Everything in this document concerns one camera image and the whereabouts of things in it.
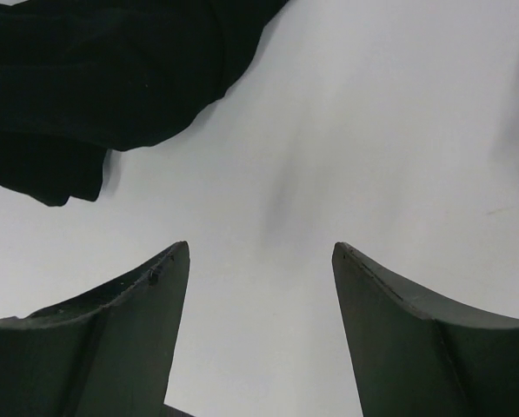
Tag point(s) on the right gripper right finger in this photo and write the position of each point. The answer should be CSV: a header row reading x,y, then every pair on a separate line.
x,y
418,353

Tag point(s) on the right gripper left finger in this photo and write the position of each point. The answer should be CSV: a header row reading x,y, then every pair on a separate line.
x,y
106,352

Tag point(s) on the black t-shirt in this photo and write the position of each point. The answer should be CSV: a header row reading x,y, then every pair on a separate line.
x,y
80,79

